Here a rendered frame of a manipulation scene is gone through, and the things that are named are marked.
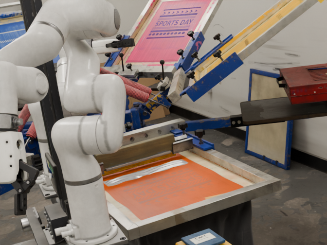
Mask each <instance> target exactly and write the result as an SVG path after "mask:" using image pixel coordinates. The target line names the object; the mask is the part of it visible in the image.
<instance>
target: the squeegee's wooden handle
mask: <svg viewBox="0 0 327 245"><path fill-rule="evenodd" d="M174 142H175V137H174V135H173V134H172V133H170V134H166V135H162V136H159V137H155V138H151V139H148V140H144V141H140V142H136V143H133V144H129V145H125V146H121V147H120V149H119V150H118V151H117V152H115V153H112V154H98V155H94V157H95V159H96V160H97V162H98V163H101V162H103V167H104V171H105V170H106V168H109V167H112V166H116V165H119V164H123V163H126V162H130V161H133V160H137V159H140V158H145V157H148V156H151V155H155V154H158V153H162V152H166V151H169V150H170V151H171V152H172V151H173V150H172V143H174Z"/></svg>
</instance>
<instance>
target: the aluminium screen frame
mask: <svg viewBox="0 0 327 245"><path fill-rule="evenodd" d="M189 151H190V152H192V153H194V154H196V155H198V156H200V157H202V158H204V159H206V160H208V161H210V162H212V163H215V164H217V165H219V166H221V167H223V168H225V169H227V170H229V171H231V172H233V173H235V174H237V175H239V176H241V177H243V178H245V179H247V180H249V181H251V182H253V183H255V184H252V185H249V186H246V187H243V188H240V189H237V190H234V191H231V192H227V193H224V194H221V195H218V196H215V197H212V198H209V199H206V200H203V201H200V202H197V203H194V204H191V205H188V206H185V207H182V208H179V209H175V210H172V211H169V212H166V213H163V214H160V215H156V216H153V217H150V218H147V219H144V220H142V221H139V222H135V223H133V222H132V221H131V220H130V219H129V218H128V217H126V216H125V215H124V214H123V213H122V212H121V211H120V210H118V209H117V208H116V207H115V206H114V205H113V204H112V203H110V202H109V201H108V200H107V206H108V211H109V217H111V218H112V219H113V220H114V222H115V223H116V224H117V226H118V227H119V228H120V230H121V231H122V232H123V234H124V235H125V236H126V238H127V239H128V240H129V241H131V240H134V239H137V238H140V237H143V236H146V235H149V234H151V233H154V232H157V231H160V230H163V229H166V228H170V227H173V226H176V225H179V224H182V223H185V222H187V221H190V220H193V219H196V218H199V217H202V216H205V215H208V214H211V213H214V212H217V211H220V210H223V209H226V208H229V207H232V206H235V205H238V204H241V203H244V202H247V201H250V200H253V199H256V198H259V197H262V196H265V195H268V194H271V193H274V192H277V191H280V190H282V187H281V180H280V179H278V178H276V177H273V176H271V175H269V174H267V173H264V172H262V171H260V170H258V169H256V168H253V167H251V166H249V165H247V164H245V163H242V162H240V161H238V160H236V159H233V158H231V157H229V156H227V155H225V154H222V153H220V152H218V151H216V150H213V149H209V150H205V151H204V150H201V149H199V148H197V147H195V146H193V149H190V150H189Z"/></svg>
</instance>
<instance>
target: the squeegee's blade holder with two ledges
mask: <svg viewBox="0 0 327 245"><path fill-rule="evenodd" d="M167 154H171V151H170V150H169V151H166V152H162V153H158V154H155V155H151V156H148V157H144V158H140V159H137V160H133V161H130V162H126V163H123V164H119V165H116V166H112V167H109V168H106V171H111V170H114V169H118V168H121V167H125V166H128V165H131V164H135V163H138V162H142V161H145V160H149V159H152V158H157V157H160V156H164V155H167Z"/></svg>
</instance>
